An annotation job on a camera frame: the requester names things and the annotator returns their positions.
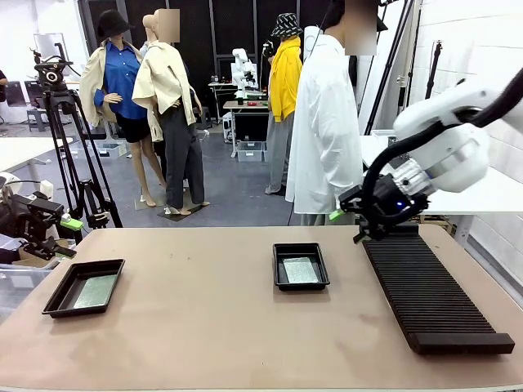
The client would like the mannequin with yellow hoodie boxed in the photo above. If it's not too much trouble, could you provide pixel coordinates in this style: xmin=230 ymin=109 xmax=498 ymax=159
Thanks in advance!
xmin=264 ymin=34 xmax=304 ymax=196

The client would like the grey stool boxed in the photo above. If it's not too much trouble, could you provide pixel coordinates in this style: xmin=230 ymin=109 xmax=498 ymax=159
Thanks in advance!
xmin=26 ymin=108 xmax=51 ymax=132

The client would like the green circuit board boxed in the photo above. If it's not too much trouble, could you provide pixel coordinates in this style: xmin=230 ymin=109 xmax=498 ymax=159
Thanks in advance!
xmin=283 ymin=256 xmax=320 ymax=284
xmin=73 ymin=274 xmax=119 ymax=310

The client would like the person in white shirt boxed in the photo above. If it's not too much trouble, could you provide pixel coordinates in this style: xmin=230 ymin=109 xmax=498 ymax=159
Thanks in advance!
xmin=284 ymin=0 xmax=379 ymax=226

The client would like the patterned bucket hat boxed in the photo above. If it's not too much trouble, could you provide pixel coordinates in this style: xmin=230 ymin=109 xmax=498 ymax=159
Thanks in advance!
xmin=270 ymin=12 xmax=304 ymax=38

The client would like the mannequin with cream jacket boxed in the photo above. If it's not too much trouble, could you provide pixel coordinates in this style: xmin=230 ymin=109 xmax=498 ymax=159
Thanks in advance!
xmin=131 ymin=7 xmax=212 ymax=218

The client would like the tall black light stand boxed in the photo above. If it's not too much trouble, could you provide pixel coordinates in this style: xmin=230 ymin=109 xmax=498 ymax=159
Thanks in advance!
xmin=353 ymin=0 xmax=422 ymax=136

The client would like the black brimmed hat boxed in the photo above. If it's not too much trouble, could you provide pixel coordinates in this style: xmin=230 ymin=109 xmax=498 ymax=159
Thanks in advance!
xmin=96 ymin=8 xmax=136 ymax=40

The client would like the grey framed board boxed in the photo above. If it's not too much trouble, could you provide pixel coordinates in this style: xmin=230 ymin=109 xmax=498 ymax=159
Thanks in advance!
xmin=33 ymin=32 xmax=66 ymax=62

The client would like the brown cardboard box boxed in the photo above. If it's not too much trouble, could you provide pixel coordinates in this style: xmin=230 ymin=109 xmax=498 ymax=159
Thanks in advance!
xmin=16 ymin=238 xmax=70 ymax=270

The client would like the black ESD tray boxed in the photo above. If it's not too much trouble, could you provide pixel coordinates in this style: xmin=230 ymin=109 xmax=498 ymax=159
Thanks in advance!
xmin=41 ymin=258 xmax=126 ymax=319
xmin=272 ymin=243 xmax=331 ymax=292

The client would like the white side table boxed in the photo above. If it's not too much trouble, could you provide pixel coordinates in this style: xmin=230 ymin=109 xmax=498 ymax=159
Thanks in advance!
xmin=359 ymin=133 xmax=523 ymax=246

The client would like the clear floor storage bin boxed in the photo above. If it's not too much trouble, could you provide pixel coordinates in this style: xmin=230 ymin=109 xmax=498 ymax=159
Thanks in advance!
xmin=97 ymin=142 xmax=128 ymax=159

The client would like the mannequin with blue shirt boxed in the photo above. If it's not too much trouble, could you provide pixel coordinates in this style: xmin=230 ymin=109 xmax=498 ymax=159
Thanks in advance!
xmin=78 ymin=34 xmax=168 ymax=207

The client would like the large clear plastic bin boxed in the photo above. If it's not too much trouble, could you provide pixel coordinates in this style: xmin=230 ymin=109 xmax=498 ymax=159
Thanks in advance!
xmin=0 ymin=263 xmax=58 ymax=324

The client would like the white work table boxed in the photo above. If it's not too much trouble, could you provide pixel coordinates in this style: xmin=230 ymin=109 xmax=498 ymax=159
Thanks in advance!
xmin=0 ymin=136 xmax=74 ymax=175

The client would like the person's left forearm white sleeve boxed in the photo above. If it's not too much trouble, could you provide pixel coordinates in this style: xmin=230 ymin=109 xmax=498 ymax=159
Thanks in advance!
xmin=326 ymin=154 xmax=364 ymax=205

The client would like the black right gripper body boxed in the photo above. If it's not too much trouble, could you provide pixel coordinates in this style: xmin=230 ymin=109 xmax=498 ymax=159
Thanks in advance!
xmin=365 ymin=177 xmax=428 ymax=228

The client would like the black slotted board rack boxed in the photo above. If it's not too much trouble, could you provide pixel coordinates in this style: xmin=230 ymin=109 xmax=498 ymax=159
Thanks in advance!
xmin=361 ymin=222 xmax=516 ymax=355

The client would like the black camera tripod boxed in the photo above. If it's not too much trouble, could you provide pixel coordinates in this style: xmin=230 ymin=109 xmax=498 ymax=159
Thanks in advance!
xmin=29 ymin=42 xmax=123 ymax=229

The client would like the black background desk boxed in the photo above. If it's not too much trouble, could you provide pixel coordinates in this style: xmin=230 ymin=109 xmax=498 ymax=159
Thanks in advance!
xmin=222 ymin=100 xmax=270 ymax=158

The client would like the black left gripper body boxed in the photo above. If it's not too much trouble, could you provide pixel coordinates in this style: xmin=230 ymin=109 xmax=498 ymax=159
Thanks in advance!
xmin=0 ymin=194 xmax=42 ymax=246

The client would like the right arm black cable sleeve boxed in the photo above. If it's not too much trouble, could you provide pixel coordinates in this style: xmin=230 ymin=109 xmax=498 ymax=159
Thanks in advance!
xmin=361 ymin=67 xmax=523 ymax=242

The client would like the black computer monitor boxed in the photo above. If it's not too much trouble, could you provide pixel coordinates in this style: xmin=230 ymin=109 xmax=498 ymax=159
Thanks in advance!
xmin=24 ymin=80 xmax=45 ymax=109
xmin=3 ymin=80 xmax=24 ymax=108

